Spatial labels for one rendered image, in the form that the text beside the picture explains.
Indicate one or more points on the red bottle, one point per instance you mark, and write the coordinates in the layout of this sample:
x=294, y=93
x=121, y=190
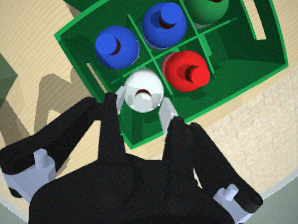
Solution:
x=184, y=72

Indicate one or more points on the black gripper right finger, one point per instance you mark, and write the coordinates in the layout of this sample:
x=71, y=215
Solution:
x=216, y=175

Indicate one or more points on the white bottle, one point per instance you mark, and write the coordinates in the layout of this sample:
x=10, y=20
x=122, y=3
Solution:
x=140, y=87

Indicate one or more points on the green plastic crate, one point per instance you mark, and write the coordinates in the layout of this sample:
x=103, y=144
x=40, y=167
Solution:
x=239, y=60
x=81, y=5

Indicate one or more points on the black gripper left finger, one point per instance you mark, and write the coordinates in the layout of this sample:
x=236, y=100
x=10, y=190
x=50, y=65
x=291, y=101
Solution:
x=30, y=163

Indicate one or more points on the blue bottle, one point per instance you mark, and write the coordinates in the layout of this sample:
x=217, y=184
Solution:
x=164, y=30
x=118, y=51

